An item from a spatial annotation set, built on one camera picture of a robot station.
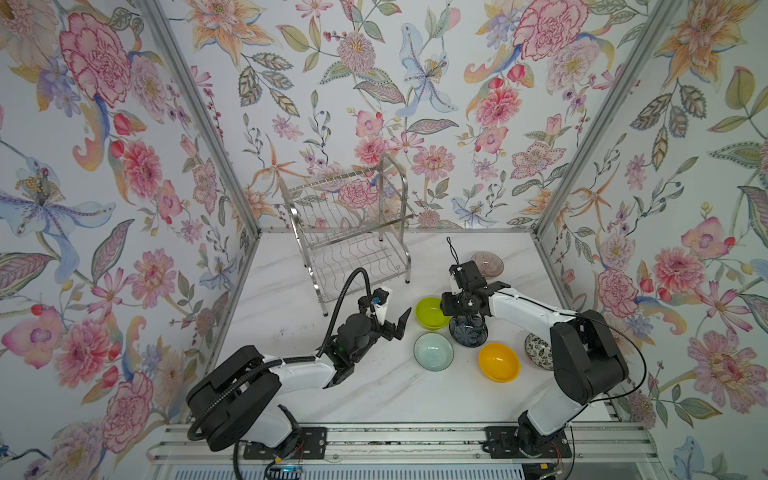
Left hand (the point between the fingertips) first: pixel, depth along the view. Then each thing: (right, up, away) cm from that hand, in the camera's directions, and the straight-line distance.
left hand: (401, 305), depth 81 cm
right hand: (+15, -2, +13) cm, 20 cm away
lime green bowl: (+10, -5, +13) cm, 17 cm away
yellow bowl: (+28, -17, +4) cm, 33 cm away
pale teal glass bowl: (+10, -14, +6) cm, 18 cm away
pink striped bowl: (+33, +11, +26) cm, 43 cm away
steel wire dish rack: (-19, +25, +46) cm, 56 cm away
